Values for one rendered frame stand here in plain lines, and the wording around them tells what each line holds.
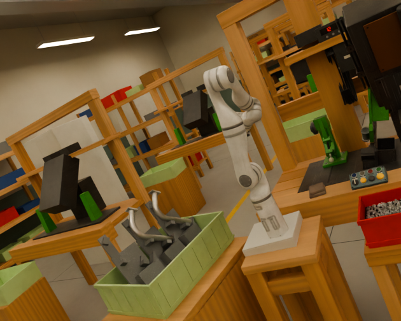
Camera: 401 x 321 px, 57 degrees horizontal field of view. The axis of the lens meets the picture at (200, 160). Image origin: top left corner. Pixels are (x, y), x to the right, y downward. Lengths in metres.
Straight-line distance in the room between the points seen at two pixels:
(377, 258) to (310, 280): 0.27
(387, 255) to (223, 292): 0.73
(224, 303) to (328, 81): 1.32
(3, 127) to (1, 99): 0.62
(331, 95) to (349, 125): 0.20
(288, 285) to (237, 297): 0.34
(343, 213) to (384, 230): 0.37
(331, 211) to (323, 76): 0.81
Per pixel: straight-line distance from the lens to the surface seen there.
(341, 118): 2.29
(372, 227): 1.49
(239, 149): 1.48
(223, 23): 2.35
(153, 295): 1.62
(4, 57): 9.47
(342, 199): 1.79
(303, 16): 2.23
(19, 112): 9.03
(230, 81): 1.44
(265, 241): 1.64
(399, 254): 1.51
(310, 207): 1.83
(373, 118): 1.91
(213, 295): 1.74
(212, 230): 1.90
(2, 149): 7.90
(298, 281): 1.61
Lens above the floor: 1.60
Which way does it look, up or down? 10 degrees down
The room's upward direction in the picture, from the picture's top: 25 degrees counter-clockwise
